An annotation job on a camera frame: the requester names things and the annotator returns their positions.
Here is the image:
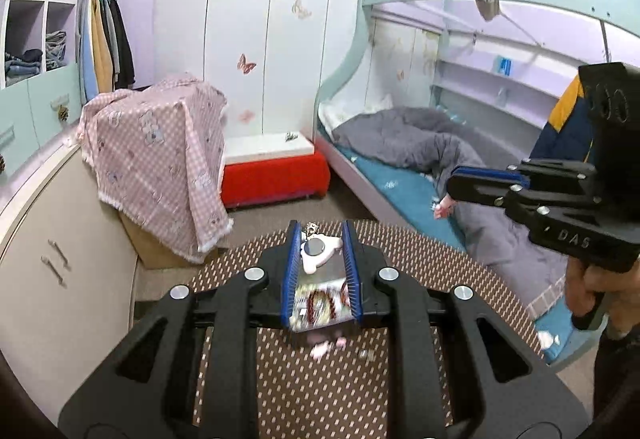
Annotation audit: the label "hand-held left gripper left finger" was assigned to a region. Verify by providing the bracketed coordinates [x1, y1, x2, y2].
[57, 220, 303, 439]

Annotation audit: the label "mustard yellow hanging garment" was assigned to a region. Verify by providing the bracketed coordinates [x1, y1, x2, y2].
[91, 0, 115, 92]

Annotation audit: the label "pink hair clip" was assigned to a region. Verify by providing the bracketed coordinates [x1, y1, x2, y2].
[309, 338, 347, 361]

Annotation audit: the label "red storage bench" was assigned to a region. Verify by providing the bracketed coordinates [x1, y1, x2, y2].
[220, 132, 331, 210]

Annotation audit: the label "pink bear print cloth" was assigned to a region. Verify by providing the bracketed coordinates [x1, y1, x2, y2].
[77, 73, 235, 255]

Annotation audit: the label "white round pendant keychain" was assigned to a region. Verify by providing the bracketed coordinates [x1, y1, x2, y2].
[298, 221, 346, 276]

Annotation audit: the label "teal bed sheet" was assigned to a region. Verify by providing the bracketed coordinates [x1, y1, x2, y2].
[335, 144, 573, 365]

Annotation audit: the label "dark jewelry box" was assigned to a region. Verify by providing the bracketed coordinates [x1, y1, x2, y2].
[292, 264, 358, 335]

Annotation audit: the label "cardboard box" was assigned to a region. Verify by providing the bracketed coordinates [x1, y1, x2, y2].
[118, 209, 221, 270]

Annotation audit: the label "person's right hand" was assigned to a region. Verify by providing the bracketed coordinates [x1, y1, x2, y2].
[565, 258, 640, 340]

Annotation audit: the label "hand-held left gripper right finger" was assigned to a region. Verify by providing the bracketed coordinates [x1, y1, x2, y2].
[343, 220, 589, 439]

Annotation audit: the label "brown dotted tablecloth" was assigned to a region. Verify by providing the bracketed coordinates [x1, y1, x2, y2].
[190, 219, 546, 439]

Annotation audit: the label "dark hanging jackets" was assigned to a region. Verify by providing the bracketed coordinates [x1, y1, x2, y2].
[100, 0, 137, 90]

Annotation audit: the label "navy and yellow jacket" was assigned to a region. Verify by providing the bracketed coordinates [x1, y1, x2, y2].
[529, 74, 598, 165]

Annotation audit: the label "grey duvet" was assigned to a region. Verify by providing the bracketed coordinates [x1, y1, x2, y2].
[331, 106, 571, 315]

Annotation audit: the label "folded dark jeans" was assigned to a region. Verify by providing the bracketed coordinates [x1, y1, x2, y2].
[4, 49, 43, 80]

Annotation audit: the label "cream low cabinet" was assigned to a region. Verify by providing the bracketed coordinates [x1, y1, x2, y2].
[0, 139, 138, 355]

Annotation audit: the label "folded light jeans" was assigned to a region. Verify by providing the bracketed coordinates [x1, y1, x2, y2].
[45, 30, 67, 70]

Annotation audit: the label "lilac stair shelf cabinet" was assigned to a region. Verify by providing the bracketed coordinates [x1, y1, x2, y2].
[0, 0, 161, 180]

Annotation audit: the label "light blue hanging garment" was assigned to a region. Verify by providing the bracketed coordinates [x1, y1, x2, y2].
[77, 0, 100, 102]

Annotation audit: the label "brown hanging cloth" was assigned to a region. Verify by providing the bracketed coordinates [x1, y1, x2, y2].
[475, 0, 501, 22]

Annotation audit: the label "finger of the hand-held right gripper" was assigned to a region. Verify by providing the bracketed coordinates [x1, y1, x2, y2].
[504, 197, 632, 273]
[446, 160, 599, 208]

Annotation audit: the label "white wardrobe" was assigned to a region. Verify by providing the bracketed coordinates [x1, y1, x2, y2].
[152, 0, 416, 155]

